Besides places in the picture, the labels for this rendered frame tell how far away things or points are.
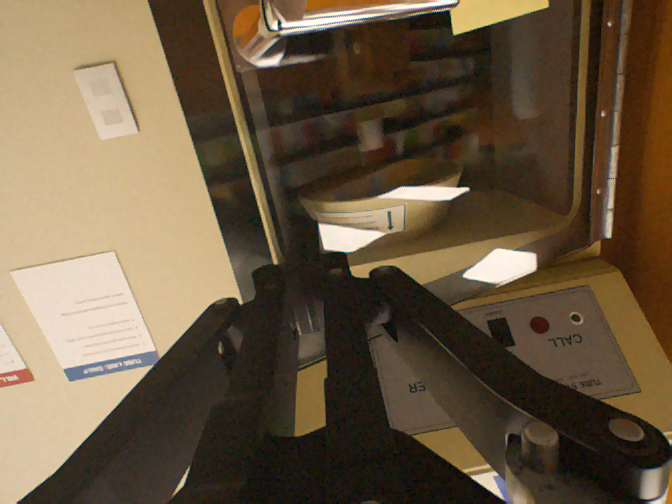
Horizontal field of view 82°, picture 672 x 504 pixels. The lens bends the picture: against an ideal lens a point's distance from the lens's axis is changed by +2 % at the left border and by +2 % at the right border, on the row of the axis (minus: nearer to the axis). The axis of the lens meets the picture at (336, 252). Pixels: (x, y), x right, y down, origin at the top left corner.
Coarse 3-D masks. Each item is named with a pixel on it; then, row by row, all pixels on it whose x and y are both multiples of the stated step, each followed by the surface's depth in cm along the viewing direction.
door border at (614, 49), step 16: (608, 0) 26; (608, 16) 27; (608, 32) 27; (608, 48) 28; (624, 48) 28; (608, 64) 28; (624, 64) 28; (608, 80) 28; (608, 96) 29; (608, 112) 29; (608, 128) 30; (608, 144) 30; (608, 160) 31; (592, 176) 31; (608, 176) 31; (592, 192) 31; (608, 192) 32; (592, 208) 32; (608, 208) 32; (592, 224) 32; (592, 240) 33
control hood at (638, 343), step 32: (512, 288) 33; (544, 288) 33; (608, 288) 32; (608, 320) 31; (640, 320) 31; (640, 352) 30; (320, 384) 31; (640, 384) 29; (320, 416) 30; (640, 416) 28; (448, 448) 29
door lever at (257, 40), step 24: (264, 0) 14; (288, 0) 14; (312, 0) 14; (336, 0) 15; (360, 0) 15; (384, 0) 16; (408, 0) 16; (432, 0) 16; (456, 0) 17; (240, 24) 18; (264, 24) 15; (288, 24) 14; (312, 24) 15; (336, 24) 15; (360, 24) 16; (240, 48) 18; (264, 48) 18
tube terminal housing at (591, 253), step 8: (592, 248) 35; (568, 256) 35; (576, 256) 35; (584, 256) 35; (592, 256) 35; (552, 264) 35; (560, 264) 35; (480, 480) 44; (488, 480) 44; (488, 488) 45; (496, 488) 45
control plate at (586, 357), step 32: (576, 288) 32; (480, 320) 32; (512, 320) 32; (384, 352) 32; (512, 352) 31; (544, 352) 31; (576, 352) 30; (608, 352) 30; (384, 384) 31; (416, 384) 30; (576, 384) 29; (608, 384) 29; (416, 416) 29; (448, 416) 29
